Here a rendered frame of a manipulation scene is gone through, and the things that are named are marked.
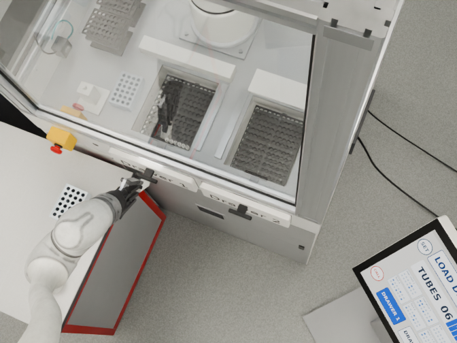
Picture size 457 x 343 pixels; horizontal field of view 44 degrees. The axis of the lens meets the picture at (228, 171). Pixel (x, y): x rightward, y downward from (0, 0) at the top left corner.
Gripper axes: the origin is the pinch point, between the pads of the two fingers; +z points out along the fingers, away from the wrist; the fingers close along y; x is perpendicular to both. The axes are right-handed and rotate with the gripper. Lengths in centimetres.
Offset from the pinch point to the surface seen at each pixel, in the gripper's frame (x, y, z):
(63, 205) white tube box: 25.9, -18.9, 3.4
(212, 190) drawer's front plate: -21.2, 5.4, 3.8
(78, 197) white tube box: 22.3, -15.2, 5.6
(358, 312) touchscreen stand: -82, -53, 72
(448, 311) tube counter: -91, 7, -18
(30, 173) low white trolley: 43.9, -15.6, 9.6
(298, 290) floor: -55, -55, 75
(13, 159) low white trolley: 52, -14, 11
